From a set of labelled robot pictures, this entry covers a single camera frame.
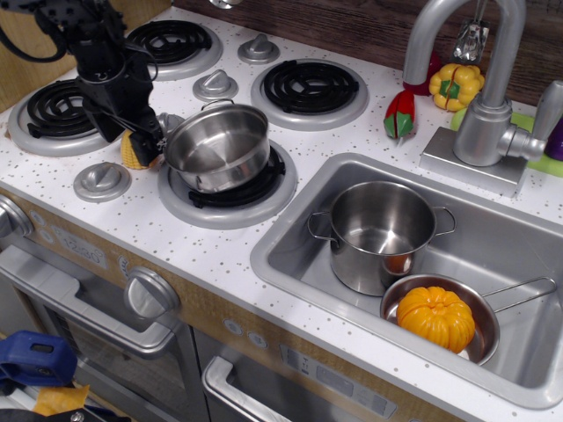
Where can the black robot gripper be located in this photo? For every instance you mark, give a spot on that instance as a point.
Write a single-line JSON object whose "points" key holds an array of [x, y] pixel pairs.
{"points": [[116, 85]]}

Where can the dark red toy vegetable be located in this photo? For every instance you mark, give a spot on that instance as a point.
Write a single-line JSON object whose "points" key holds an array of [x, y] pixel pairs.
{"points": [[435, 64]]}

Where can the grey sink basin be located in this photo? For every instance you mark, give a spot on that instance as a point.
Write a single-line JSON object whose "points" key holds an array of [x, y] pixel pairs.
{"points": [[513, 260]]}

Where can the steel saucepan with wire handle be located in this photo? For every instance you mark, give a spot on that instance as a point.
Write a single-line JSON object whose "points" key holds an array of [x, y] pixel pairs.
{"points": [[485, 306]]}

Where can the purple toy eggplant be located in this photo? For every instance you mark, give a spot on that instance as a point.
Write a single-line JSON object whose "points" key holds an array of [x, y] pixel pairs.
{"points": [[554, 146]]}

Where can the back left black burner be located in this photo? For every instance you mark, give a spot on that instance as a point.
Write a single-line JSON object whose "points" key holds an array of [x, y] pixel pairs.
{"points": [[177, 49]]}

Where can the silver stove knob front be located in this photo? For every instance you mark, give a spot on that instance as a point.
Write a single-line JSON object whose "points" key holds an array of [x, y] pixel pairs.
{"points": [[102, 182]]}

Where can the green toy plate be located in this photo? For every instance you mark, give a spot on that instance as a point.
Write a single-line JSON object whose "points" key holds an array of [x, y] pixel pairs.
{"points": [[546, 164]]}

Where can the yellow toy bell pepper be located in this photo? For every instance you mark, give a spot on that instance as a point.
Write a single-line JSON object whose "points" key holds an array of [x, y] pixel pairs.
{"points": [[455, 86]]}

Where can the silver stove knob centre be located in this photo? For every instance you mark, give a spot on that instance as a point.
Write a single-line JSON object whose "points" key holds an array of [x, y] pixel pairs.
{"points": [[216, 85]]}

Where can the front left black burner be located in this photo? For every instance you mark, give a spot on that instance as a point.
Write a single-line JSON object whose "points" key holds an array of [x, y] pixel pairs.
{"points": [[52, 122]]}

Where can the yellow cloth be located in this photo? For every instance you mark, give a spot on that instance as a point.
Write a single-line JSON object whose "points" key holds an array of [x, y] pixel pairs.
{"points": [[56, 400]]}

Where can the back right black burner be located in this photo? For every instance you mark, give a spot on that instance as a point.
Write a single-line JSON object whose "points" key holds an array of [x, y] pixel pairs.
{"points": [[310, 95]]}

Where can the black burner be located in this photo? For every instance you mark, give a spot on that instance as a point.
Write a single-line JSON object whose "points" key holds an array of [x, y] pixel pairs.
{"points": [[52, 122], [253, 202], [177, 49], [310, 95]]}

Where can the tall steel pot in sink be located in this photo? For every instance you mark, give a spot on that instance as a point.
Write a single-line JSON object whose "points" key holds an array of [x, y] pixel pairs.
{"points": [[377, 232]]}

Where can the silver stove knob middle left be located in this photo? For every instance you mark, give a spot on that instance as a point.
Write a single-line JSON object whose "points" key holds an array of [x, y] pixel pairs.
{"points": [[168, 123]]}

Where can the front right black burner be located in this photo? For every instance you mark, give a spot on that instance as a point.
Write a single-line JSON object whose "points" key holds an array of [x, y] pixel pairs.
{"points": [[253, 202]]}

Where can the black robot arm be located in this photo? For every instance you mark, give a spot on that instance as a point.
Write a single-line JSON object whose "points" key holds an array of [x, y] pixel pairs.
{"points": [[72, 21]]}

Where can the silver oven dial knob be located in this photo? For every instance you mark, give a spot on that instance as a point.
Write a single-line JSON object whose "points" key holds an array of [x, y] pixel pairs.
{"points": [[149, 295]]}

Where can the red toy chili pepper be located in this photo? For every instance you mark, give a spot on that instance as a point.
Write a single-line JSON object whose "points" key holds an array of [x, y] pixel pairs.
{"points": [[400, 115]]}

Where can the silver left edge knob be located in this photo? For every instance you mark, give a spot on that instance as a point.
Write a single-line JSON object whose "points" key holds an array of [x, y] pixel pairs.
{"points": [[13, 220]]}

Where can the silver right door handle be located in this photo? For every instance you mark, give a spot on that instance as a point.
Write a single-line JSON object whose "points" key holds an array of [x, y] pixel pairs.
{"points": [[215, 382]]}

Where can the orange toy pumpkin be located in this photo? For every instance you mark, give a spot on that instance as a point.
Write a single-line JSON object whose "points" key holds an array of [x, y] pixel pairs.
{"points": [[437, 315]]}

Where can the silver oven door handle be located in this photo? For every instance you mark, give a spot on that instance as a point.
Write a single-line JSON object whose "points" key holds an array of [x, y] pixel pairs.
{"points": [[58, 291]]}

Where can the small steel pan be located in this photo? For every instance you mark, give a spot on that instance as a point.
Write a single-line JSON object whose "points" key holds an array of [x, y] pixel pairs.
{"points": [[222, 147]]}

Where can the silver toy faucet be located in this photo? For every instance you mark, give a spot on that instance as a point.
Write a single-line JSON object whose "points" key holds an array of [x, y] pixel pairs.
{"points": [[487, 150]]}

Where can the yellow toy corn cob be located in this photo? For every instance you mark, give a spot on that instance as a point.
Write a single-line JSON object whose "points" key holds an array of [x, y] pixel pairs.
{"points": [[128, 157]]}

